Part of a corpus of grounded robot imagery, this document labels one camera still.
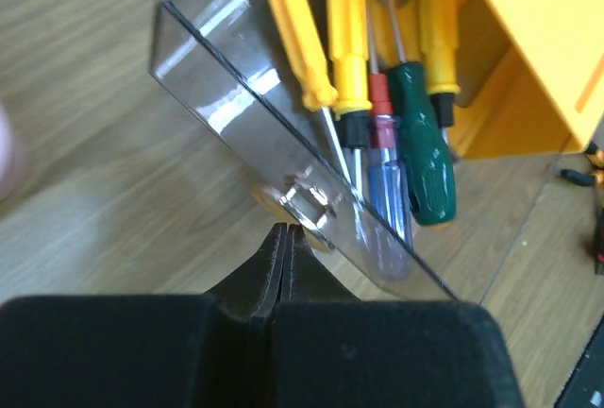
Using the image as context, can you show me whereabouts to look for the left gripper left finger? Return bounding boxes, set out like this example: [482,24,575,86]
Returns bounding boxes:
[1,224,287,407]

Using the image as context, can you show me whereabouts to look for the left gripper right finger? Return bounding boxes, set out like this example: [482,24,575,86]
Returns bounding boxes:
[271,226,525,407]

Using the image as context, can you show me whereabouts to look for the blue handled screwdriver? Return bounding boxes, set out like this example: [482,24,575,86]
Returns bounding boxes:
[367,7,412,281]

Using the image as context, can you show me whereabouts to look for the clear acrylic drawer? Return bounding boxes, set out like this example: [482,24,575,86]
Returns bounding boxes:
[150,0,553,300]

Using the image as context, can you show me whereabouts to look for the red black utility knife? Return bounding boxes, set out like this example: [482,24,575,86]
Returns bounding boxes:
[592,209,604,276]

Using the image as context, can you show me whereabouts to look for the yellow and grey drawer box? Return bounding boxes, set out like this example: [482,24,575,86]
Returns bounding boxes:
[396,0,603,160]

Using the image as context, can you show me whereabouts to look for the small yellow screwdriver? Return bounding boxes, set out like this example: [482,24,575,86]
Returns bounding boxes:
[418,0,461,137]

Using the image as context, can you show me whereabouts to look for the black orange pliers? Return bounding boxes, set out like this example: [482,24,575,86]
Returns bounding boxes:
[560,141,604,190]

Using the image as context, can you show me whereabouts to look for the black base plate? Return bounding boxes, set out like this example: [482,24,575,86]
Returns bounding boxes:
[554,320,604,408]

